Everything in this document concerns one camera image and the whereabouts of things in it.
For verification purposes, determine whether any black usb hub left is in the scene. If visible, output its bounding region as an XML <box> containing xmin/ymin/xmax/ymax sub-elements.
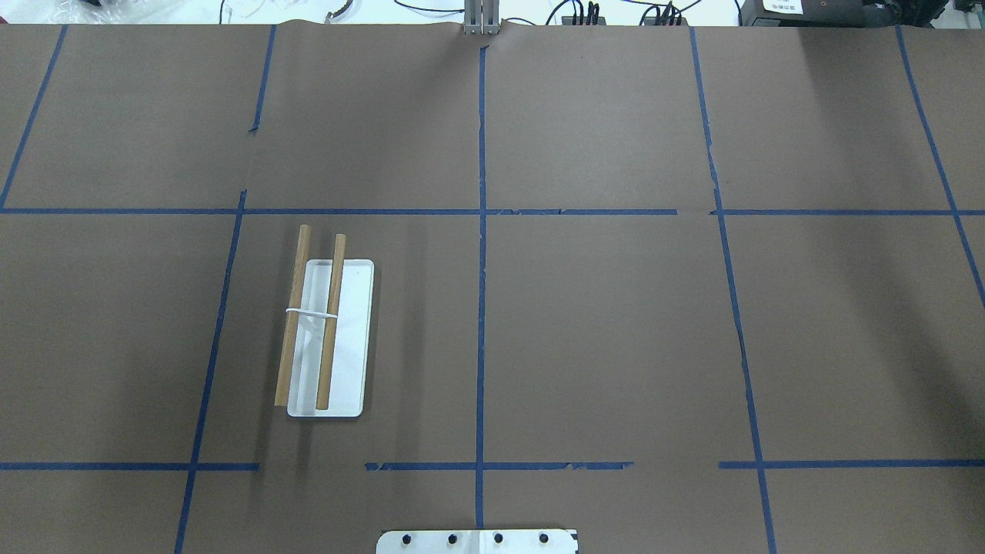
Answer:
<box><xmin>559</xmin><ymin>1</ymin><xmax>606</xmax><ymax>27</ymax></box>

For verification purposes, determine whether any black usb hub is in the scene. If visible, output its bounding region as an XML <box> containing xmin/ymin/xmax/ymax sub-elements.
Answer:
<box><xmin>638</xmin><ymin>4</ymin><xmax>686</xmax><ymax>27</ymax></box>
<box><xmin>559</xmin><ymin>1</ymin><xmax>606</xmax><ymax>27</ymax></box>

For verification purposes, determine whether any black usb hub right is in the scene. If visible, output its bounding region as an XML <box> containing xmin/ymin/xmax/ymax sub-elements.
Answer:
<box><xmin>638</xmin><ymin>4</ymin><xmax>686</xmax><ymax>27</ymax></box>

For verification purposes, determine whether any black equipment box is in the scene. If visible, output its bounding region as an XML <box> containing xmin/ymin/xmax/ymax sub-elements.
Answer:
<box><xmin>740</xmin><ymin>1</ymin><xmax>950</xmax><ymax>28</ymax></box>

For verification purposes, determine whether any grey aluminium frame post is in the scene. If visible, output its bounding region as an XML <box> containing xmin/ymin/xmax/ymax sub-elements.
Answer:
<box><xmin>463</xmin><ymin>0</ymin><xmax>502</xmax><ymax>35</ymax></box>

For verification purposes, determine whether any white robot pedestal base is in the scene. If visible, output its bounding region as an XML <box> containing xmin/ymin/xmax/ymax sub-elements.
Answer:
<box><xmin>376</xmin><ymin>529</ymin><xmax>579</xmax><ymax>553</ymax></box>

